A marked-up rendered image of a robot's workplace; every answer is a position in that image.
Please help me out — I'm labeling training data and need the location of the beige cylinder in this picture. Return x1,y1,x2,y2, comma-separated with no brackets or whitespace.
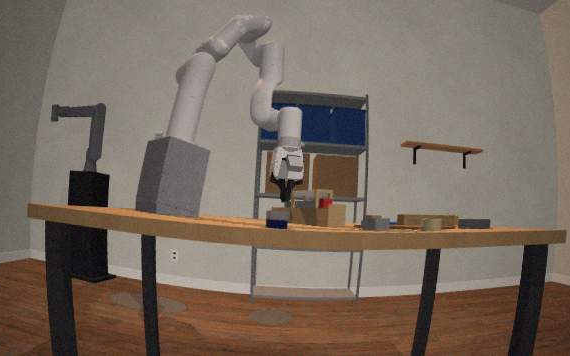
420,219,442,231

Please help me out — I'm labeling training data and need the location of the red cube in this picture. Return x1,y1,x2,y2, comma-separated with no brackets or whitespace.
319,199,332,208

